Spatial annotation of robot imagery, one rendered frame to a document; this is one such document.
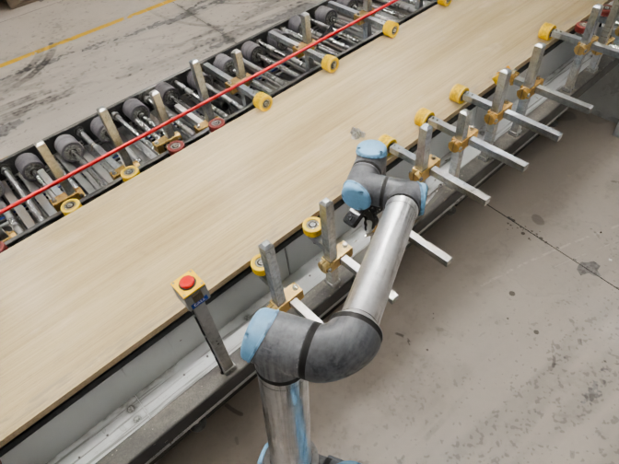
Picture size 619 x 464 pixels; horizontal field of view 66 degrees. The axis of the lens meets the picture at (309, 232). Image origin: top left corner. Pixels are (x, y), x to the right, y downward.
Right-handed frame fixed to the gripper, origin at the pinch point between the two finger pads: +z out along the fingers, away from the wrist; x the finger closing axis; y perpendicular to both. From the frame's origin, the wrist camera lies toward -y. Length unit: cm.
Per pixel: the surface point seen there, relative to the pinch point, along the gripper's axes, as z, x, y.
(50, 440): 26, 28, -119
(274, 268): -7.5, 6.0, -35.8
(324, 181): 8.2, 35.5, 12.6
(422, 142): -12.4, 7.5, 37.6
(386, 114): 9, 47, 63
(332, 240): 0.7, 6.0, -11.0
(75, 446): 35, 25, -116
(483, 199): 2.3, -18.9, 41.7
